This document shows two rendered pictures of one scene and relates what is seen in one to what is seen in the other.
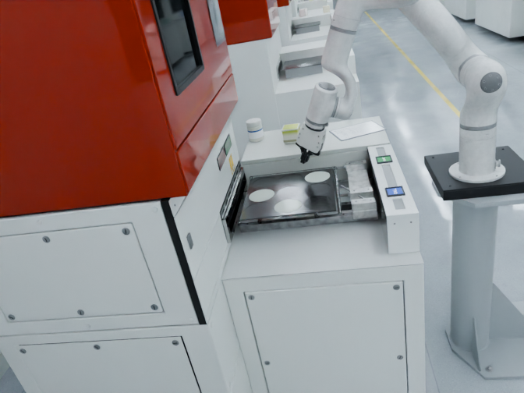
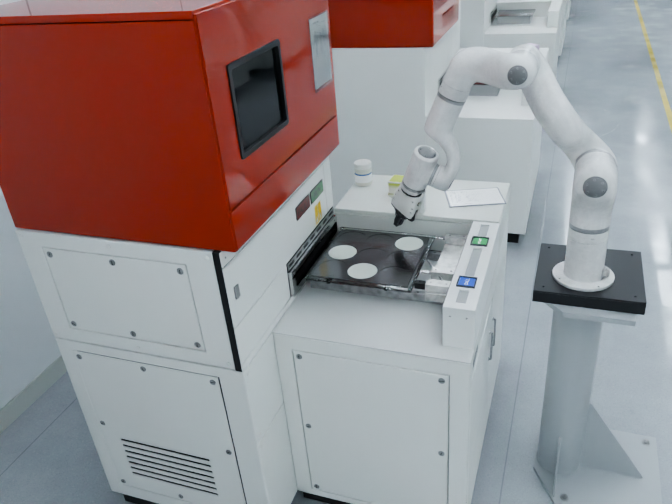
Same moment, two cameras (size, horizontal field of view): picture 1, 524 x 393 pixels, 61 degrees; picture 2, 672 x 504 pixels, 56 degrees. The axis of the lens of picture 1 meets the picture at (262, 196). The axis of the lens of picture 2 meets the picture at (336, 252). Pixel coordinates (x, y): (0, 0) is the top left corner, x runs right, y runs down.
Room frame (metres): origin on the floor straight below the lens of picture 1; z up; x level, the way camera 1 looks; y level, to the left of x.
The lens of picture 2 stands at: (-0.38, -0.35, 2.00)
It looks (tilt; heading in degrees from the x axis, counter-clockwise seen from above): 29 degrees down; 11
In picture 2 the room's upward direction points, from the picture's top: 5 degrees counter-clockwise
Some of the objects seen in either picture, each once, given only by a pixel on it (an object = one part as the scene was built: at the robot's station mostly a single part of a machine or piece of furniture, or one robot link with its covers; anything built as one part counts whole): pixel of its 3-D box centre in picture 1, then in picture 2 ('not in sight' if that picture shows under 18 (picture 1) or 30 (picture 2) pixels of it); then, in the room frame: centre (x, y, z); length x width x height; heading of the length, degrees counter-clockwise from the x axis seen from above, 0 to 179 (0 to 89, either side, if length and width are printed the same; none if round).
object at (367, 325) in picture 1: (330, 278); (409, 356); (1.58, -0.23, 0.41); 0.97 x 0.64 x 0.82; 169
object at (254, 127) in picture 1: (255, 129); (363, 173); (2.00, -0.03, 1.01); 0.07 x 0.07 x 0.10
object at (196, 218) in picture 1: (217, 194); (287, 245); (1.38, 0.15, 1.02); 0.82 x 0.03 x 0.40; 169
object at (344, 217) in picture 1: (306, 221); (379, 291); (1.39, -0.14, 0.84); 0.50 x 0.02 x 0.03; 79
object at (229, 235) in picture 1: (236, 201); (315, 252); (1.55, 0.10, 0.89); 0.44 x 0.02 x 0.10; 169
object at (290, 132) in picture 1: (292, 133); (399, 186); (1.89, -0.19, 1.00); 0.07 x 0.07 x 0.07; 74
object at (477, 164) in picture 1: (476, 149); (585, 251); (1.46, -0.80, 0.95); 0.19 x 0.19 x 0.18
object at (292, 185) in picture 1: (289, 192); (371, 255); (1.52, -0.11, 0.90); 0.34 x 0.34 x 0.01; 79
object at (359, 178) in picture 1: (360, 190); (448, 269); (1.49, -0.37, 0.87); 0.36 x 0.08 x 0.03; 169
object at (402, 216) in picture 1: (390, 192); (473, 279); (1.39, -0.45, 0.89); 0.55 x 0.09 x 0.14; 169
